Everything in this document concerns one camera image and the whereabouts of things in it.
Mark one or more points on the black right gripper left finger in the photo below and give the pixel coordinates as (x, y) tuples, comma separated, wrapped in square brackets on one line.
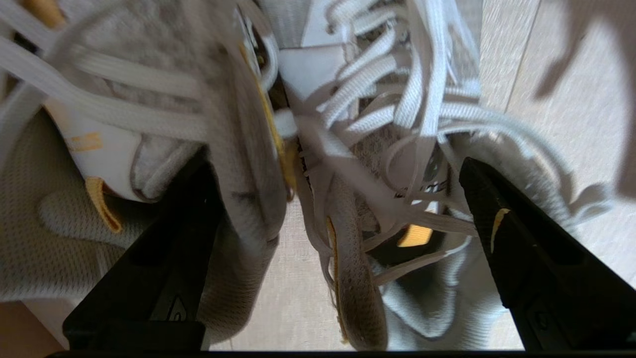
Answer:
[(149, 288)]

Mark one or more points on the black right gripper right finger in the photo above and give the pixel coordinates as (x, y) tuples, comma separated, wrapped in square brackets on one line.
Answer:
[(556, 288)]

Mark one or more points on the white mesh sneaker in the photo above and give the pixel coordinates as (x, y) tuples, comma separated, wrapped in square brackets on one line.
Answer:
[(362, 298), (39, 238)]

